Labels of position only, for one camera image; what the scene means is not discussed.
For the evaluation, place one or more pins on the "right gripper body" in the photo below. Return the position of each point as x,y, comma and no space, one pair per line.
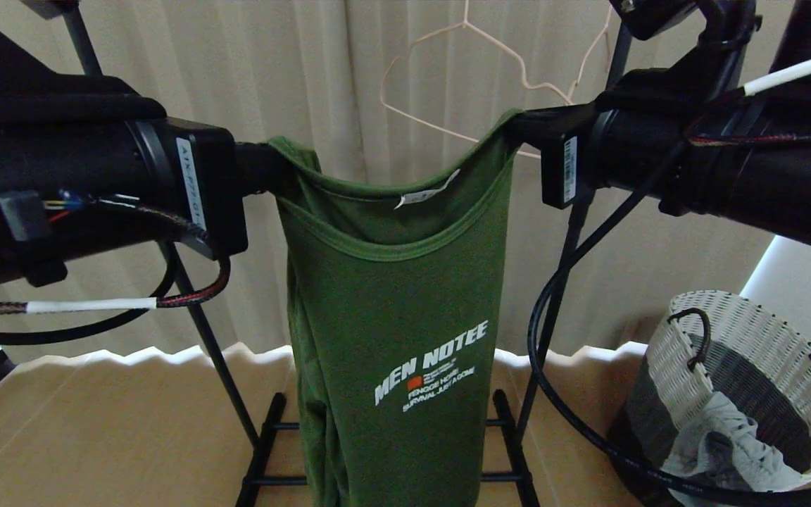
729,183

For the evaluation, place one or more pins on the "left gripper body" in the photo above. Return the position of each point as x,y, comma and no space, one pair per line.
96,183

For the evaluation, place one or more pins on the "pink clothes hanger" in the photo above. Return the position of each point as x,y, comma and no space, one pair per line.
492,41
588,56

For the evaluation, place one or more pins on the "green long-sleeved shirt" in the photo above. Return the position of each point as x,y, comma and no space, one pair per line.
391,317

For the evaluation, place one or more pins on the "white laundry basket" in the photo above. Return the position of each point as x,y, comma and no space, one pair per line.
680,366

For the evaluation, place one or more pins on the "black clothes rack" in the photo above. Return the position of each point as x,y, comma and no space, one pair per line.
262,443

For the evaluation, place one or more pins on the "pale grey garment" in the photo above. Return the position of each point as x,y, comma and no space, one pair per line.
722,451

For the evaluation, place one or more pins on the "beige curtain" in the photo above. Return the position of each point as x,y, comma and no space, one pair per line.
349,70

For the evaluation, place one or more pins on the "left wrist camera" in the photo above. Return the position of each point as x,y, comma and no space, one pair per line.
39,77

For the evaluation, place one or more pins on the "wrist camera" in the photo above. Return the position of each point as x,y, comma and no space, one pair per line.
39,77
659,17

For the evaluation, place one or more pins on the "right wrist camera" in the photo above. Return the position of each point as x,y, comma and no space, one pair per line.
659,17

